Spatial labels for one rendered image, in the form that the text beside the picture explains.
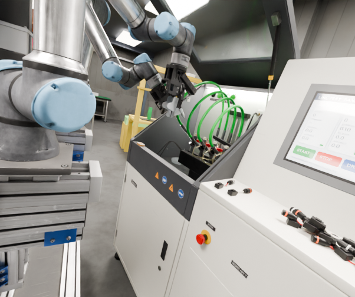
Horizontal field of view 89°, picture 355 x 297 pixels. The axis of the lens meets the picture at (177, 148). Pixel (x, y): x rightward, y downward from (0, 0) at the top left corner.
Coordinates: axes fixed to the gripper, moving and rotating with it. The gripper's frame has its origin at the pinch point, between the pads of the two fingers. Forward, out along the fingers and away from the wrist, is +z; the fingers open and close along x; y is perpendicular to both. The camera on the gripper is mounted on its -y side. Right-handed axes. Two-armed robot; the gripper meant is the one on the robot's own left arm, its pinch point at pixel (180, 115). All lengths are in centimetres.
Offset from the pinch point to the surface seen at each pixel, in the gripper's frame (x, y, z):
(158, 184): 1.3, 32.6, 21.4
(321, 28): -39, -233, 30
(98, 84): -697, -100, -133
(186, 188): 22.6, 26.7, 21.4
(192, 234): 29, 37, 35
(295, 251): 64, 23, 30
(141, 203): -15, 45, 31
